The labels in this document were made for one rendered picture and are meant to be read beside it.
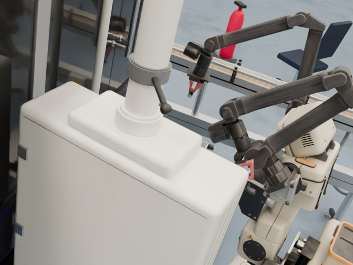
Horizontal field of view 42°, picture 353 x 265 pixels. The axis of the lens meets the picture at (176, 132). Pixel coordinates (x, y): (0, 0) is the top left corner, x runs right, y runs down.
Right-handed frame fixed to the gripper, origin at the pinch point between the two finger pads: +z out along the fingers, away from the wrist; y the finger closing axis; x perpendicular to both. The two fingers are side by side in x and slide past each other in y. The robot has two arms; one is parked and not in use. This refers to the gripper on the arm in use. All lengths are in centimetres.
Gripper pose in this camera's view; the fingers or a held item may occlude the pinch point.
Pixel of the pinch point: (191, 89)
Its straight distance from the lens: 213.1
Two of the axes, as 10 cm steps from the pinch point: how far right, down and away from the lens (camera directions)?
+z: -3.2, 7.3, 6.0
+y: -9.4, -3.0, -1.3
